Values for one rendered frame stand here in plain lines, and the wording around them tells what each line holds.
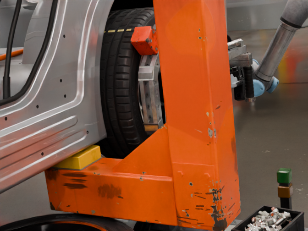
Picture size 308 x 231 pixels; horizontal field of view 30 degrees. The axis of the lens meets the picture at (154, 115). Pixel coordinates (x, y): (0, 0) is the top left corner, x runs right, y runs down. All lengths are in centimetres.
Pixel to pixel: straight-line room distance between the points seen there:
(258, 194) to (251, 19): 179
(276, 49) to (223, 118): 83
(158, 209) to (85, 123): 40
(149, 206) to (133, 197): 6
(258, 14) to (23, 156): 328
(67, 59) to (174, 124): 47
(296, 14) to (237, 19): 232
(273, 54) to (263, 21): 227
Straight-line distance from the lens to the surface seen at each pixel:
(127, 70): 213
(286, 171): 187
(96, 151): 209
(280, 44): 252
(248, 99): 243
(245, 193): 347
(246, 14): 476
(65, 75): 197
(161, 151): 182
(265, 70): 255
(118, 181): 192
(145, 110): 216
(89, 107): 203
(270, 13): 478
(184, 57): 168
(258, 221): 174
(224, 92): 176
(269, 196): 341
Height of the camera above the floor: 131
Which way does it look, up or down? 14 degrees down
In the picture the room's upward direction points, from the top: 7 degrees counter-clockwise
